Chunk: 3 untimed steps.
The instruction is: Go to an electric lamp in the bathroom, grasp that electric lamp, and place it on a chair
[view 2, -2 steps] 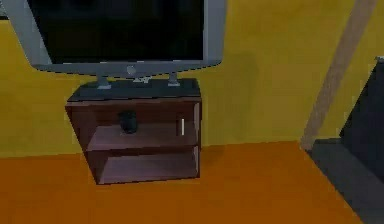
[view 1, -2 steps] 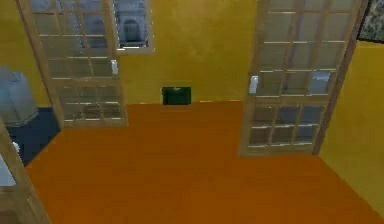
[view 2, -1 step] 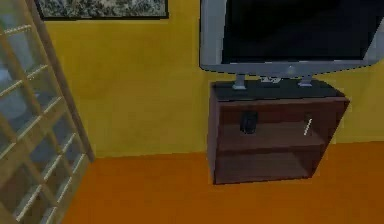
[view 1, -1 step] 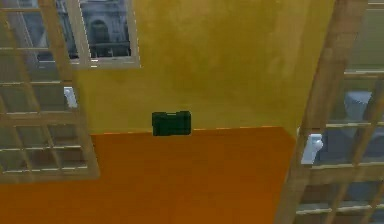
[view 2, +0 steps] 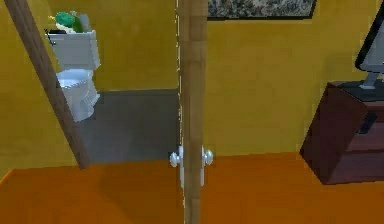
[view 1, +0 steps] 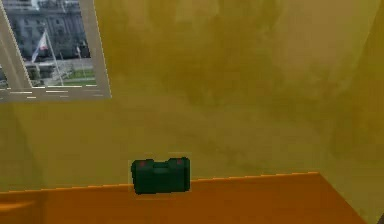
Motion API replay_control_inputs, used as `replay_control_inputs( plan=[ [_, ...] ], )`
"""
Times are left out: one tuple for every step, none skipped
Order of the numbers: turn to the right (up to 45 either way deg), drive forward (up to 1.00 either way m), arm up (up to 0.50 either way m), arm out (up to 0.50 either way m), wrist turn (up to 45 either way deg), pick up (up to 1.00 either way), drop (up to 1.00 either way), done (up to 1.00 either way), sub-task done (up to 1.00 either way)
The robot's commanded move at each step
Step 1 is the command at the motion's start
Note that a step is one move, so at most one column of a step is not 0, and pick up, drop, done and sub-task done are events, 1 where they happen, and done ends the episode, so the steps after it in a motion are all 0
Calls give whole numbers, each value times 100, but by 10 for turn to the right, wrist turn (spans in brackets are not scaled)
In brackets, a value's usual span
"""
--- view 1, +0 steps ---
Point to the dark green case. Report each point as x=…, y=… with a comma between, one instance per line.
x=160, y=176

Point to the grey framed window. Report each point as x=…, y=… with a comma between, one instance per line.
x=50, y=50

